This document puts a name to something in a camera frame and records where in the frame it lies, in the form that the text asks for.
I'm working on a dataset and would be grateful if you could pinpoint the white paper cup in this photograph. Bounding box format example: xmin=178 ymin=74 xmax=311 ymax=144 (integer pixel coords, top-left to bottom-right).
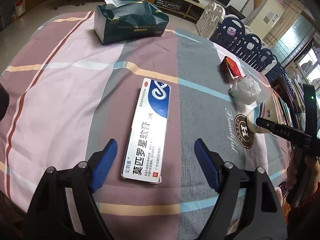
xmin=246 ymin=95 xmax=281 ymax=133

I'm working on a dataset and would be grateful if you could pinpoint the white blue medicine box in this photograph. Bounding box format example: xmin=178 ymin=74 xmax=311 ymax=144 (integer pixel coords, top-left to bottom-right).
xmin=121 ymin=78 xmax=170 ymax=184

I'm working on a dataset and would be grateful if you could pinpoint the white plastic bag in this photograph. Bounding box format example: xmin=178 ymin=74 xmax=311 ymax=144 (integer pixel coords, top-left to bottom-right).
xmin=229 ymin=75 xmax=261 ymax=105

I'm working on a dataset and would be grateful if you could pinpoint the person right hand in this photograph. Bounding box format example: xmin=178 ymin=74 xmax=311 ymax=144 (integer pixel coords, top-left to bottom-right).
xmin=286 ymin=149 xmax=320 ymax=196

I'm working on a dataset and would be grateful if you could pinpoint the stack of books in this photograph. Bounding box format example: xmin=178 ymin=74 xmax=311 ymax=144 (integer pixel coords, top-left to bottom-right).
xmin=265 ymin=66 xmax=305 ymax=131

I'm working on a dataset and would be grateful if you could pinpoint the plaid pink grey tablecloth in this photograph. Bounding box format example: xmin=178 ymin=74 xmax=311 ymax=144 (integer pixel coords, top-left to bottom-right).
xmin=1 ymin=12 xmax=289 ymax=239

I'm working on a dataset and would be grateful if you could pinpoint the red wrapper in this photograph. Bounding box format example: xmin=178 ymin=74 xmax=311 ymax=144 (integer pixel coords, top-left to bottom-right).
xmin=220 ymin=56 xmax=244 ymax=79

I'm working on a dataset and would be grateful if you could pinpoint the black tumbler with straw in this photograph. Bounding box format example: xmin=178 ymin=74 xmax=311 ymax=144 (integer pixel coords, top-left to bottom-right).
xmin=0 ymin=83 xmax=10 ymax=121

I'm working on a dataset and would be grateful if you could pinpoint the white standing air conditioner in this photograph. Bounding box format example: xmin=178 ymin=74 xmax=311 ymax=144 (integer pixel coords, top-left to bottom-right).
xmin=247 ymin=0 xmax=285 ymax=39

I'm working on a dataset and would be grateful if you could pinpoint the beige curtain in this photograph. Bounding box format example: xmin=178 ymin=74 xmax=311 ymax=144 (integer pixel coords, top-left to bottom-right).
xmin=264 ymin=0 xmax=305 ymax=47

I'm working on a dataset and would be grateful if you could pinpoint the navy white baby fence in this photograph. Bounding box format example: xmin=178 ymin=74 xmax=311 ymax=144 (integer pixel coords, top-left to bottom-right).
xmin=196 ymin=2 xmax=285 ymax=77

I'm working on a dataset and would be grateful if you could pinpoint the dark green tissue pack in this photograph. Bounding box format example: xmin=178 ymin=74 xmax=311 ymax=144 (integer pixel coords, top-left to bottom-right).
xmin=94 ymin=0 xmax=169 ymax=45

